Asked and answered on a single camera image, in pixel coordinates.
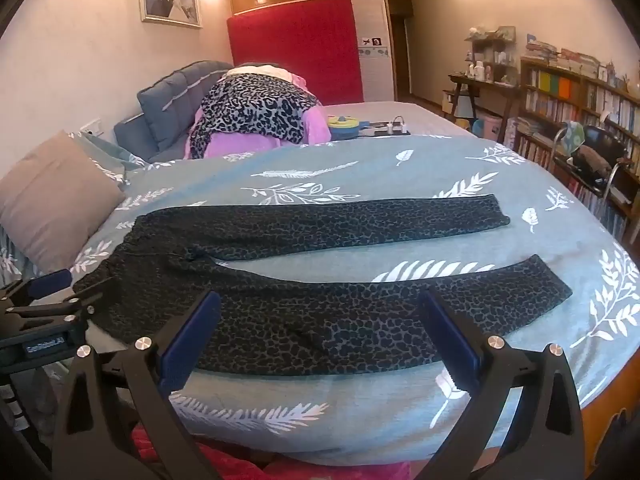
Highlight grey bed sheet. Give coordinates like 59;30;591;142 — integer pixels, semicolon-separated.
320;101;481;143

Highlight dark wooden desk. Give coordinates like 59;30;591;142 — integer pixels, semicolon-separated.
442;74;521;131

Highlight pink bin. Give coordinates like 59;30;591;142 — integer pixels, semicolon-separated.
470;114;503;143

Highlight beige pillow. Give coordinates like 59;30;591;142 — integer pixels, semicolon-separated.
0;130;126;276

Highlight black tray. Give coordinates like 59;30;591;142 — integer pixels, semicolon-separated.
357;116;412;138

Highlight yellow and blue toy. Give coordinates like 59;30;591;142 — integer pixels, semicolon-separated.
327;115;371;141

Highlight small wooden shelf rack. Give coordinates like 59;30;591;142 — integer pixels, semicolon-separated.
465;25;518;86

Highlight dark leopard print pants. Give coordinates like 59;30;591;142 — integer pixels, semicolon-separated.
72;194;573;377

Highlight wooden bookshelf with books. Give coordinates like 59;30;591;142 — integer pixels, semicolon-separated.
510;35;640;246

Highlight black chair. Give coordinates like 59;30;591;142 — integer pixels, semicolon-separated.
550;122;640;206

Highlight white wardrobe door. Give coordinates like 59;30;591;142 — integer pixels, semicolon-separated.
350;0;396;103

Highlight teal leaf print blanket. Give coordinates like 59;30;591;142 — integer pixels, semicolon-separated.
0;135;640;466

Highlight teal leaf print pillow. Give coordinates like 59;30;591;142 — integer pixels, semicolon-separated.
70;130;146;186

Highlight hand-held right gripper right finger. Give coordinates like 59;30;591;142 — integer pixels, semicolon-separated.
417;289;586;480

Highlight grey padded headboard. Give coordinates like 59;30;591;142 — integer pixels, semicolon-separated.
114;60;236;163

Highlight orange wooden bed frame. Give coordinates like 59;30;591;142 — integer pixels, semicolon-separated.
580;360;640;466

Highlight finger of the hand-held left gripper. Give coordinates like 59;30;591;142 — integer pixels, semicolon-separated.
0;292;103;333
0;269;75;308

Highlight red fuzzy cloth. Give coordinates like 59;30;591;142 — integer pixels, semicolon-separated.
130;425;411;480

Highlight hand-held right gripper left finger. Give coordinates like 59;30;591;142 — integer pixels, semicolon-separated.
52;290;223;480

